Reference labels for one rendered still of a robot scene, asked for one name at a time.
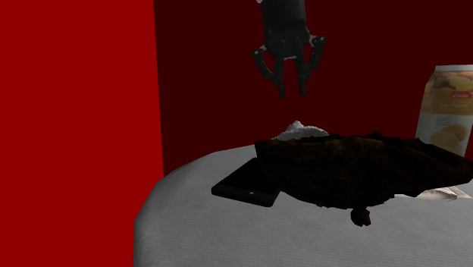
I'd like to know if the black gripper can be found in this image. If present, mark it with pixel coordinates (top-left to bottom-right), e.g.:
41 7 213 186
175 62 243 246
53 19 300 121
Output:
252 0 328 100

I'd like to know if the white crumpled lump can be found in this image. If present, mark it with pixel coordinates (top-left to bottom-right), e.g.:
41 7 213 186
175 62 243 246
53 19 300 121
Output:
271 120 330 142

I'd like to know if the dark brown crumpled lump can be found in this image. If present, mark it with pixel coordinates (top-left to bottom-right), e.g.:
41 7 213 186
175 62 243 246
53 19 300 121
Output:
254 130 473 228

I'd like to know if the black phone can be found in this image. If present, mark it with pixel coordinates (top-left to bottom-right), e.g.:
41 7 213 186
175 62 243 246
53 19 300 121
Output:
211 156 282 208

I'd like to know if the grey bed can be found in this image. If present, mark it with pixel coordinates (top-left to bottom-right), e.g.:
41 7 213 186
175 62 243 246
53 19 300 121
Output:
133 142 473 267

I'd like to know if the clear crumpled wrapper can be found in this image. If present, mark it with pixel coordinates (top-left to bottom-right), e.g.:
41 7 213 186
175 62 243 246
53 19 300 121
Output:
393 186 464 202

